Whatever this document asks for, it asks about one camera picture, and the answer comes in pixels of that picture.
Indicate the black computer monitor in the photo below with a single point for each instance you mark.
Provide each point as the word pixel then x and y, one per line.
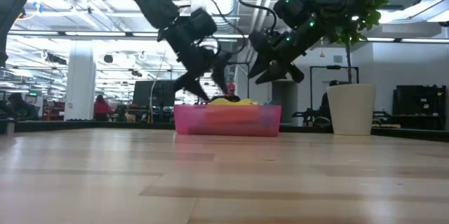
pixel 151 92

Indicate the yellow microfiber towel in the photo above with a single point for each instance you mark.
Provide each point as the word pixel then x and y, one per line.
pixel 231 102

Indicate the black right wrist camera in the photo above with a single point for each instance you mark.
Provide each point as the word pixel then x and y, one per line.
pixel 293 8

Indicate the translucent pink plastic bin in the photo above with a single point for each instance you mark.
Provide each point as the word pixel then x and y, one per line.
pixel 224 122

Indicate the white plant pot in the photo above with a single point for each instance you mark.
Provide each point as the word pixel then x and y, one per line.
pixel 350 111

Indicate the black shelf unit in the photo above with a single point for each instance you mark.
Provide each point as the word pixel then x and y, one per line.
pixel 417 104

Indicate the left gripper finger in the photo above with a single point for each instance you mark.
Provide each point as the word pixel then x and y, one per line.
pixel 193 83
pixel 221 69

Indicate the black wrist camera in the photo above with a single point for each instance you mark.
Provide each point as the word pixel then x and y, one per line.
pixel 293 8
pixel 201 22

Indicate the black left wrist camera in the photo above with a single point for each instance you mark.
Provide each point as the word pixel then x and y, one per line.
pixel 201 22

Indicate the green leafy plant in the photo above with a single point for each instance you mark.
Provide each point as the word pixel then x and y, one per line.
pixel 358 10

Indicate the white building column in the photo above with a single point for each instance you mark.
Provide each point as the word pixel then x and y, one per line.
pixel 80 80

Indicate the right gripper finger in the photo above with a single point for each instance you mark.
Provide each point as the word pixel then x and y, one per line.
pixel 261 66
pixel 280 73

